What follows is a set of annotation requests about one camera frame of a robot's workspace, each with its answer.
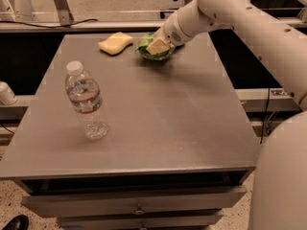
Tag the clear plastic water bottle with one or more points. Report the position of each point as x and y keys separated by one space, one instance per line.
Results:
x=84 y=95

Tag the grey drawer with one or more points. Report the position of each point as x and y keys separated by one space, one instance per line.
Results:
x=134 y=202
x=148 y=220

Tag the upper grey drawer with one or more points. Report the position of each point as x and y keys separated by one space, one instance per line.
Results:
x=134 y=202

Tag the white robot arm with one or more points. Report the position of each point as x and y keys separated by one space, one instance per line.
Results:
x=279 y=197

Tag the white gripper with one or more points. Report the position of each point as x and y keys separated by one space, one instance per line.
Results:
x=170 y=33

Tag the black shoe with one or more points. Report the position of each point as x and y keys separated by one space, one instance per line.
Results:
x=20 y=222

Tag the grey drawer cabinet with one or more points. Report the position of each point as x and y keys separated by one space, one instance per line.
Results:
x=172 y=124

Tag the metal frame rail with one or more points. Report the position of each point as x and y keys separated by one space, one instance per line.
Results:
x=87 y=25

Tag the green rice chip bag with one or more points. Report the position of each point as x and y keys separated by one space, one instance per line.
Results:
x=154 y=47

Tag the yellow sponge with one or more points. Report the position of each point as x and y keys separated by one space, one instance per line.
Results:
x=116 y=43

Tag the lower grey drawer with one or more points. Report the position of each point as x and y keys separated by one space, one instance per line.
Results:
x=148 y=220

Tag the white bottle at left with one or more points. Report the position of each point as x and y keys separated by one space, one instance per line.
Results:
x=7 y=96

